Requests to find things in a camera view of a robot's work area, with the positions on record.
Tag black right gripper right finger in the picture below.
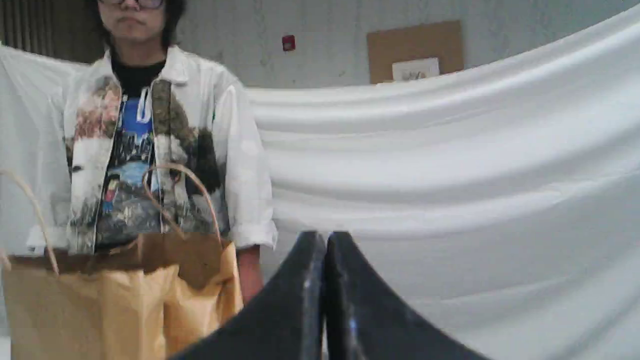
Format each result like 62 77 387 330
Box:
326 231 483 360

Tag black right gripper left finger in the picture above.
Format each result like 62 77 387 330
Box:
173 231 327 360

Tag brown paper bag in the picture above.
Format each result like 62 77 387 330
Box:
1 170 243 360

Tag white backdrop cloth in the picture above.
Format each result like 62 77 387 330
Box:
1 6 640 360

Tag person in white jacket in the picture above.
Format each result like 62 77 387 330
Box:
36 0 277 304

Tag white paper sheet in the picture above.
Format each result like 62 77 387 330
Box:
391 57 441 82

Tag red fire alarm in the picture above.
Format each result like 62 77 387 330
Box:
281 34 297 52

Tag brown cardboard board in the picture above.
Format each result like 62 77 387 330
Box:
366 20 466 84

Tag black glasses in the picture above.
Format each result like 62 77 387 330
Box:
98 0 165 10

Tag dark slatted wall panel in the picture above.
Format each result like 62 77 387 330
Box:
0 0 105 63

